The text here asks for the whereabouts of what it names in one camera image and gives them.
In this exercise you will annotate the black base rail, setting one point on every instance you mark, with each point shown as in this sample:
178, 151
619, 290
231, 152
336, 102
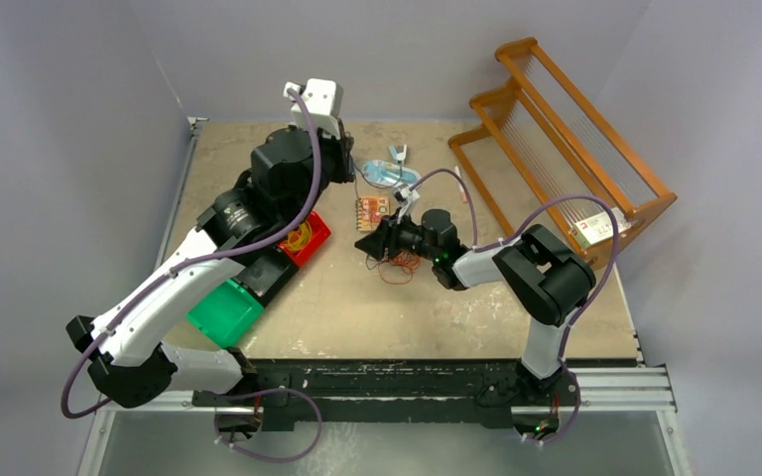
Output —
495, 393

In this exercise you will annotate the white small box on rack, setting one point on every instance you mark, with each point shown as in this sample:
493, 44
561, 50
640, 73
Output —
592, 230

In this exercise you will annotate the wooden rack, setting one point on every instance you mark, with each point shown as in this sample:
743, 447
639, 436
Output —
540, 138

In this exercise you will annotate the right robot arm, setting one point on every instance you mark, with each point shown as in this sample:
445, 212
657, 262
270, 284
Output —
550, 281

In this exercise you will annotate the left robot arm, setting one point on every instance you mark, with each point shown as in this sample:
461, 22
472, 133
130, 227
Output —
123, 349

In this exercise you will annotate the red plastic bin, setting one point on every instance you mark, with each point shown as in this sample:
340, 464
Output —
306, 240

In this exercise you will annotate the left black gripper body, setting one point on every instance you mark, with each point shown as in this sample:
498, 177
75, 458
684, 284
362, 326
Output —
334, 166

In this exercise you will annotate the orange spiral notebook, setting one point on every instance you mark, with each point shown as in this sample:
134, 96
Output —
370, 210

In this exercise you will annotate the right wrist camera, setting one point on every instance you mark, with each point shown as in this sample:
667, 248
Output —
407, 197

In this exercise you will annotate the green plastic bin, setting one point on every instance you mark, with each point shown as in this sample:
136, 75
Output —
225, 314

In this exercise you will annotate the blue correction tape package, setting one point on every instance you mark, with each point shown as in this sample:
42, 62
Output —
386, 174

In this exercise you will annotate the black plastic bin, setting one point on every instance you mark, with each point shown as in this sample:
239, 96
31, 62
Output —
267, 276

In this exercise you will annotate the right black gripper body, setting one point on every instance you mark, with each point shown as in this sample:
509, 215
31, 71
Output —
408, 237

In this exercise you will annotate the white orange pen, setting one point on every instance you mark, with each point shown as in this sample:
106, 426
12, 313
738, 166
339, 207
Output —
461, 186

